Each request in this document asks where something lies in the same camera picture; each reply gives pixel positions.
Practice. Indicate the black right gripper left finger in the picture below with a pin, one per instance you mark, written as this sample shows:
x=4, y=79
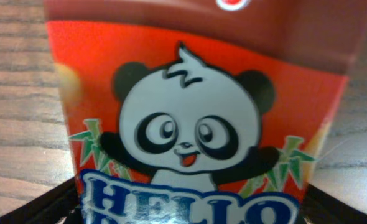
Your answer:
x=58, y=205

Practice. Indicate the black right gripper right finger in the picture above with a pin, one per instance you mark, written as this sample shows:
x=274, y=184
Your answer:
x=318, y=207

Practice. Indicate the red Hello Panda box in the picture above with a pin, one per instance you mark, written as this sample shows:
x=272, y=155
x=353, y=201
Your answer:
x=199, y=111

